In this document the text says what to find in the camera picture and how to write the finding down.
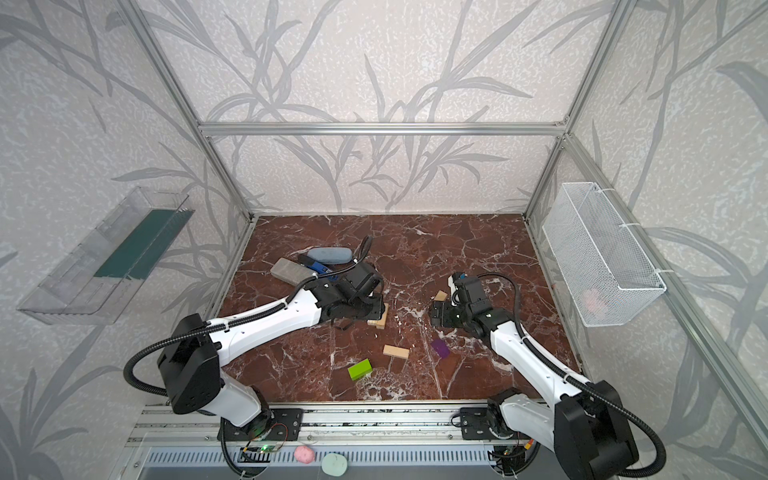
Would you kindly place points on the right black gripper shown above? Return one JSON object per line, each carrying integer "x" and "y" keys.
{"x": 445, "y": 314}

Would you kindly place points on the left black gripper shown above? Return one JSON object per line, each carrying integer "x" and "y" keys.
{"x": 366, "y": 306}

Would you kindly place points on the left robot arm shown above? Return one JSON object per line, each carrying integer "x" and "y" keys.
{"x": 192, "y": 369}

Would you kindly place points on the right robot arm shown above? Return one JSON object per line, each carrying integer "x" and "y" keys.
{"x": 589, "y": 438}

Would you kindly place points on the purple block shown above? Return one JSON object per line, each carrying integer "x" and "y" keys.
{"x": 440, "y": 348}

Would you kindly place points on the grey rectangular sponge block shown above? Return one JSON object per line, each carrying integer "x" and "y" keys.
{"x": 291, "y": 272}

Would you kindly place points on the green block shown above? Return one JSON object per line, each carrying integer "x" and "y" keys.
{"x": 360, "y": 370}

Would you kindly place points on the blue stapler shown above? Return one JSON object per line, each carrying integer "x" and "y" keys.
{"x": 317, "y": 267}

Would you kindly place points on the blue grey oval case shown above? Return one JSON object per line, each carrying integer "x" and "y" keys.
{"x": 331, "y": 255}

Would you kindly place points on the pink object in basket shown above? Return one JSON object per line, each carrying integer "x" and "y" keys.
{"x": 595, "y": 304}

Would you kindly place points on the right circuit board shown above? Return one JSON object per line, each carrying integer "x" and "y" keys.
{"x": 510, "y": 461}

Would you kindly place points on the pink eraser blob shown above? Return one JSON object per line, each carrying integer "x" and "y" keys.
{"x": 304, "y": 454}

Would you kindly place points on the mint green blob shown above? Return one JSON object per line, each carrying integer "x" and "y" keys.
{"x": 334, "y": 464}

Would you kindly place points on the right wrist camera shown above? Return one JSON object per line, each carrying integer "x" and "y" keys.
{"x": 456, "y": 281}

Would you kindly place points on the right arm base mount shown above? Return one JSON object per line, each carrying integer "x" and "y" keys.
{"x": 479, "y": 424}

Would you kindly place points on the aluminium front rail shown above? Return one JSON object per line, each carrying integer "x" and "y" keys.
{"x": 411, "y": 423}

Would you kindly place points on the white wire wall basket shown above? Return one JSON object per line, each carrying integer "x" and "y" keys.
{"x": 595, "y": 248}

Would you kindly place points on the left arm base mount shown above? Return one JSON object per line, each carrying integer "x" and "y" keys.
{"x": 284, "y": 425}

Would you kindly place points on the clear plastic wall bin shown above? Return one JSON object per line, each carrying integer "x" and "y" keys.
{"x": 94, "y": 284}

